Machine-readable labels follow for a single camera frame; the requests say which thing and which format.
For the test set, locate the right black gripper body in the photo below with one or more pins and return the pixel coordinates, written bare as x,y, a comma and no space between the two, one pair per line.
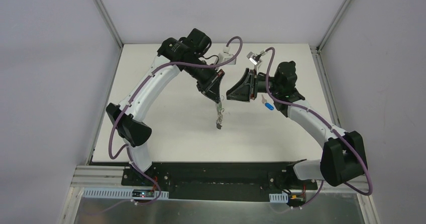
251,85

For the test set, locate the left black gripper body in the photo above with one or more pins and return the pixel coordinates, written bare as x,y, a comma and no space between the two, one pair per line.
209,81

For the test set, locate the keyring with keys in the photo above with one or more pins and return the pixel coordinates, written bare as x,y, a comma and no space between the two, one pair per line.
219,121

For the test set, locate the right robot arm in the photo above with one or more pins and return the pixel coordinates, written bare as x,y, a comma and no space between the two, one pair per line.
343,157

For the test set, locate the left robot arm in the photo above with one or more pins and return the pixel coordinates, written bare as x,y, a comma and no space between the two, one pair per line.
173,56

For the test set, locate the blue tagged key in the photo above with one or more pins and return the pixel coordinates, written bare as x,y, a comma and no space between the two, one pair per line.
266,103

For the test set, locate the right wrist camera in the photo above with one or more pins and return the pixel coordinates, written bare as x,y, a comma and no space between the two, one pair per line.
256,58

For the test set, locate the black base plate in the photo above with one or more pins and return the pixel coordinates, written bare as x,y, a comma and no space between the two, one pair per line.
224,181

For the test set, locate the aluminium frame rail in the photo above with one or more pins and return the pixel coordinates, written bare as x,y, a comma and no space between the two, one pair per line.
97,176

